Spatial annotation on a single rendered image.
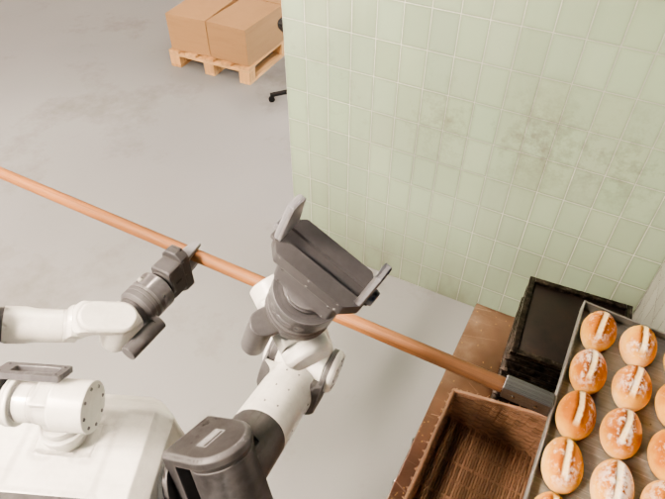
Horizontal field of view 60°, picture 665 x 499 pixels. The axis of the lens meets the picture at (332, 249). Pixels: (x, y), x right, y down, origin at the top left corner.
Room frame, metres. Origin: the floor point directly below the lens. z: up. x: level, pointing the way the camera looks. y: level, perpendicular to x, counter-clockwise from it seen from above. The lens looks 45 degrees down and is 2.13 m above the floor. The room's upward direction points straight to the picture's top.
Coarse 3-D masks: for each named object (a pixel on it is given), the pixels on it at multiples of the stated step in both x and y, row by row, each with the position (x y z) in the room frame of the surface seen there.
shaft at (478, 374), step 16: (0, 176) 1.21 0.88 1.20; (16, 176) 1.20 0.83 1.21; (48, 192) 1.13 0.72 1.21; (80, 208) 1.07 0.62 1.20; (96, 208) 1.07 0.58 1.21; (112, 224) 1.02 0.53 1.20; (128, 224) 1.01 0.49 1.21; (144, 240) 0.97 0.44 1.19; (160, 240) 0.96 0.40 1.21; (192, 256) 0.91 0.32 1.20; (208, 256) 0.90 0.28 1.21; (224, 272) 0.86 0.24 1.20; (240, 272) 0.85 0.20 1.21; (336, 320) 0.73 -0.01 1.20; (352, 320) 0.72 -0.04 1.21; (368, 320) 0.72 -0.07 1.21; (368, 336) 0.70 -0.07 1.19; (384, 336) 0.68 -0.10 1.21; (400, 336) 0.68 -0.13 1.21; (416, 352) 0.65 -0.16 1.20; (432, 352) 0.64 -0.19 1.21; (448, 368) 0.61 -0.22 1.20; (464, 368) 0.61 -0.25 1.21; (480, 368) 0.60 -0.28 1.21; (496, 384) 0.57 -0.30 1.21
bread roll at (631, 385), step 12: (624, 372) 0.59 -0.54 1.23; (636, 372) 0.58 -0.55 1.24; (612, 384) 0.58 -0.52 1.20; (624, 384) 0.56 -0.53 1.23; (636, 384) 0.56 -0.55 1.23; (648, 384) 0.56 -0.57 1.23; (624, 396) 0.54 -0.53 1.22; (636, 396) 0.54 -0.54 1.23; (648, 396) 0.54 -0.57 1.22; (636, 408) 0.53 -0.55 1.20
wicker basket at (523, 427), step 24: (456, 408) 0.84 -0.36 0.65; (480, 408) 0.81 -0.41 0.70; (504, 408) 0.78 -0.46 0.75; (480, 432) 0.80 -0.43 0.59; (504, 432) 0.77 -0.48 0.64; (528, 432) 0.75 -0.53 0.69; (432, 456) 0.72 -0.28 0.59; (456, 456) 0.72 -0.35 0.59; (480, 456) 0.72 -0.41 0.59; (528, 456) 0.73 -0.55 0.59; (432, 480) 0.66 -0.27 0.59; (456, 480) 0.66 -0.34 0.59; (504, 480) 0.66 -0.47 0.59
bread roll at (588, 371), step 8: (584, 352) 0.63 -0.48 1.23; (592, 352) 0.63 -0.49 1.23; (576, 360) 0.62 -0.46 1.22; (584, 360) 0.61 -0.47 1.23; (592, 360) 0.61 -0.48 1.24; (600, 360) 0.61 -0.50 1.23; (576, 368) 0.60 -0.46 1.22; (584, 368) 0.59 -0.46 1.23; (592, 368) 0.59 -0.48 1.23; (600, 368) 0.59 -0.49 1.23; (576, 376) 0.58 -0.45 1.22; (584, 376) 0.58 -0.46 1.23; (592, 376) 0.58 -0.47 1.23; (600, 376) 0.58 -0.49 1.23; (576, 384) 0.57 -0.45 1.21; (584, 384) 0.57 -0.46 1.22; (592, 384) 0.57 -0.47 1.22; (600, 384) 0.57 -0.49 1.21; (592, 392) 0.56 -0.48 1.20
